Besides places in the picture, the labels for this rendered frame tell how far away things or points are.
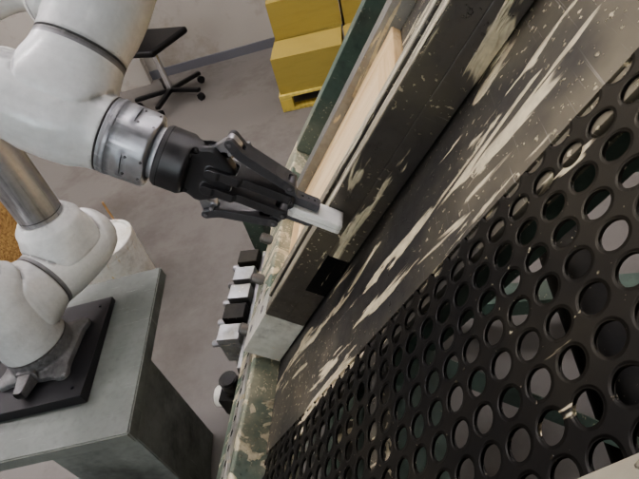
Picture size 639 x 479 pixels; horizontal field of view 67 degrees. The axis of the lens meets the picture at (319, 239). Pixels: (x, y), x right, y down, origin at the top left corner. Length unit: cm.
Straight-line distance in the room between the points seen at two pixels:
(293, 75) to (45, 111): 304
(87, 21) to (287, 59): 295
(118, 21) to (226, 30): 427
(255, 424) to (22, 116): 56
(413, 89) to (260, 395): 58
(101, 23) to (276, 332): 52
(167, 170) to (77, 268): 75
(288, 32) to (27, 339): 300
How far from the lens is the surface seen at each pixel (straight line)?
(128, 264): 237
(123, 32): 62
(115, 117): 58
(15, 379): 137
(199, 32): 490
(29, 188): 122
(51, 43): 61
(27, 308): 124
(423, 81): 53
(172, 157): 57
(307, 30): 380
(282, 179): 57
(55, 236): 125
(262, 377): 90
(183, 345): 226
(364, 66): 99
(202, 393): 208
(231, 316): 119
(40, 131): 59
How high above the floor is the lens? 162
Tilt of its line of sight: 42 degrees down
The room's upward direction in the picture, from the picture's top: 17 degrees counter-clockwise
